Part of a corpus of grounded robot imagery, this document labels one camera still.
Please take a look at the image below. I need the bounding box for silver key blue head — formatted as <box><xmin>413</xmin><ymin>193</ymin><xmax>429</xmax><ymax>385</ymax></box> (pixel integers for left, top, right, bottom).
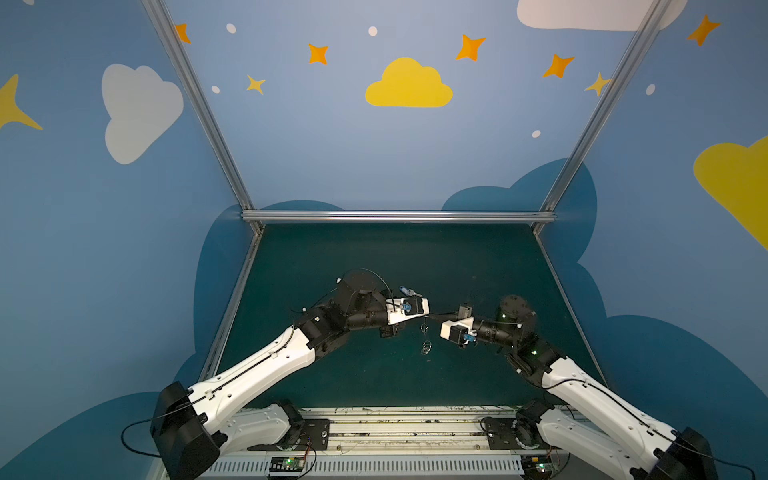
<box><xmin>399</xmin><ymin>286</ymin><xmax>421</xmax><ymax>297</ymax></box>

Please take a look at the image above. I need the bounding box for metal keyring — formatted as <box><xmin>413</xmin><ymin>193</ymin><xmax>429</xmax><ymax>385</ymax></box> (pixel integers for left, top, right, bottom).
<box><xmin>420</xmin><ymin>322</ymin><xmax>432</xmax><ymax>356</ymax></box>

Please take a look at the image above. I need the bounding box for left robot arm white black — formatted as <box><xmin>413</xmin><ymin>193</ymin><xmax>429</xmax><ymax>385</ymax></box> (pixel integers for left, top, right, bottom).
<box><xmin>149</xmin><ymin>270</ymin><xmax>430</xmax><ymax>479</ymax></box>

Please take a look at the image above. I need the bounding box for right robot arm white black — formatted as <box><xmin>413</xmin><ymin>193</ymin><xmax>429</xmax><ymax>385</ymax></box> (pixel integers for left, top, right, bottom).
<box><xmin>437</xmin><ymin>295</ymin><xmax>718</xmax><ymax>479</ymax></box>

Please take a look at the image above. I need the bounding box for right controller board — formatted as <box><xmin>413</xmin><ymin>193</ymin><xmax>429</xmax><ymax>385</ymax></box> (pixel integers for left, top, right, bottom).
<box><xmin>520</xmin><ymin>456</ymin><xmax>554</xmax><ymax>480</ymax></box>

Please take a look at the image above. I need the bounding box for controller board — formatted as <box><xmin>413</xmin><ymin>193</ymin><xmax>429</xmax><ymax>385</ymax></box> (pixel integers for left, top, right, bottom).
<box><xmin>267</xmin><ymin>456</ymin><xmax>307</xmax><ymax>479</ymax></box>
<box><xmin>520</xmin><ymin>456</ymin><xmax>554</xmax><ymax>480</ymax></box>

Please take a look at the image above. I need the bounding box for left controller board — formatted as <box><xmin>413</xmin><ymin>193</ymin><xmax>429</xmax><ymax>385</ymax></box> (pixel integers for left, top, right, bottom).
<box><xmin>267</xmin><ymin>456</ymin><xmax>307</xmax><ymax>479</ymax></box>

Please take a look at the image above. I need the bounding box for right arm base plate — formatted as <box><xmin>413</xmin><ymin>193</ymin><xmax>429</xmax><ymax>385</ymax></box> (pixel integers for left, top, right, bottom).
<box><xmin>480</xmin><ymin>417</ymin><xmax>541</xmax><ymax>450</ymax></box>

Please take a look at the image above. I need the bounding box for aluminium rail base front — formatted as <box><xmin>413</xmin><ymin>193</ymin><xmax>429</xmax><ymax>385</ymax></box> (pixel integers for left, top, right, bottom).
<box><xmin>143</xmin><ymin>406</ymin><xmax>607</xmax><ymax>480</ymax></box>

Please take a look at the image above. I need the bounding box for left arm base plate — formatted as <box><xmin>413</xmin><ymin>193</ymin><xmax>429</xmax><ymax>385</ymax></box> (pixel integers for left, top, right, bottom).
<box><xmin>247</xmin><ymin>418</ymin><xmax>331</xmax><ymax>451</ymax></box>

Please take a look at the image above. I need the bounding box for aluminium frame back bar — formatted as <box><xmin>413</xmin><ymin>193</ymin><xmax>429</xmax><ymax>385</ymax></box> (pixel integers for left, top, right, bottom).
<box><xmin>241</xmin><ymin>210</ymin><xmax>556</xmax><ymax>224</ymax></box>

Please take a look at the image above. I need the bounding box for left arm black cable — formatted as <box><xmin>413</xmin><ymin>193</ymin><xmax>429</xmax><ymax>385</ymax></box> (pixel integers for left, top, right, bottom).
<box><xmin>119</xmin><ymin>416</ymin><xmax>166</xmax><ymax>460</ymax></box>

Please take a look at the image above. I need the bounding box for aluminium frame left post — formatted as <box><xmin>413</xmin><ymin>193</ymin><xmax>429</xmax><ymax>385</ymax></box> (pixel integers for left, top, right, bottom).
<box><xmin>141</xmin><ymin>0</ymin><xmax>254</xmax><ymax>212</ymax></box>

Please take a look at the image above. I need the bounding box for aluminium frame post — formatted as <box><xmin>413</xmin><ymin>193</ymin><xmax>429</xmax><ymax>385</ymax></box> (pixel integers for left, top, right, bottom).
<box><xmin>141</xmin><ymin>0</ymin><xmax>254</xmax><ymax>212</ymax></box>
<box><xmin>532</xmin><ymin>0</ymin><xmax>673</xmax><ymax>237</ymax></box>

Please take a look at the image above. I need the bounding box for aluminium frame right post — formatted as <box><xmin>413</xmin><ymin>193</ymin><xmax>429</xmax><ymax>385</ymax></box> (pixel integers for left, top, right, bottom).
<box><xmin>532</xmin><ymin>0</ymin><xmax>673</xmax><ymax>237</ymax></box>

